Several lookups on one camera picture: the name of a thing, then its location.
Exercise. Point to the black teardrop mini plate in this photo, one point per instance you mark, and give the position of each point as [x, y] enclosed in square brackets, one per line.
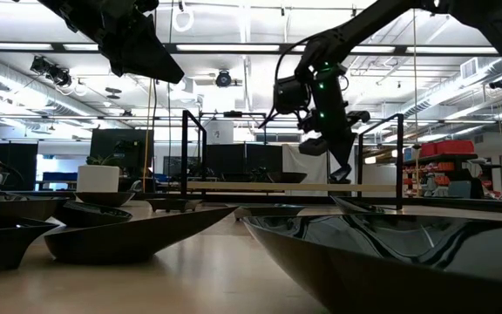
[92, 216]
[124, 240]

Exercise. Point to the storage rack with bins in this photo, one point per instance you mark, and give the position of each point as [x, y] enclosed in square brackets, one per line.
[451, 179]

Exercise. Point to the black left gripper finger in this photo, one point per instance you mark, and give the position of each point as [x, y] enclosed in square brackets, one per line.
[142, 52]

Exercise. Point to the small dark monitor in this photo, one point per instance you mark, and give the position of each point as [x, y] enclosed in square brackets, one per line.
[172, 165]

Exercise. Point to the black background metal frame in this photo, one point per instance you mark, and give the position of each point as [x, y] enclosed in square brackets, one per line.
[232, 114]

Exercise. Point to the black ceiling spotlight cluster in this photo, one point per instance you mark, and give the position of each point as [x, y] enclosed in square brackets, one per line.
[55, 75]

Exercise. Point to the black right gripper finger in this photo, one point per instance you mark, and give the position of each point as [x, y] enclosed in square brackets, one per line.
[342, 152]

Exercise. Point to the round black overhead camera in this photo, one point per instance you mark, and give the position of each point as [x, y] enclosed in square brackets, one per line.
[223, 79]

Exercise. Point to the red storage bin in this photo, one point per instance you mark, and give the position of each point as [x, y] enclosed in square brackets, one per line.
[447, 148]

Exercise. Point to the black overhead frame beam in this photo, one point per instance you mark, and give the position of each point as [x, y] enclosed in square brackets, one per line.
[57, 46]

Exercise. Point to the black partition panel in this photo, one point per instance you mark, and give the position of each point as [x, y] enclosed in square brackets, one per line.
[233, 154]
[11, 165]

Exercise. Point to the black security camera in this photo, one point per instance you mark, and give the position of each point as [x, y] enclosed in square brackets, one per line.
[499, 83]

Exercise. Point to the black leaf-shaped mini plate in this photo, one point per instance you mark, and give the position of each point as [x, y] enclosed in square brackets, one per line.
[360, 206]
[288, 177]
[105, 198]
[364, 279]
[15, 208]

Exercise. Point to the white hanging cloth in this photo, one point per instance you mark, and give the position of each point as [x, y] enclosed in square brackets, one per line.
[305, 163]

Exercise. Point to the wooden riser shelf black legs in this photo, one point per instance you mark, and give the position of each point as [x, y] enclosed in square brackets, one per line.
[277, 186]

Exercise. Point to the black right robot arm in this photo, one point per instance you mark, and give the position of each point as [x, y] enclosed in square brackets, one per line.
[364, 28]

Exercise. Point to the white pot with succulent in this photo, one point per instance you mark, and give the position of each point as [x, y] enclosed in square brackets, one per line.
[98, 179]

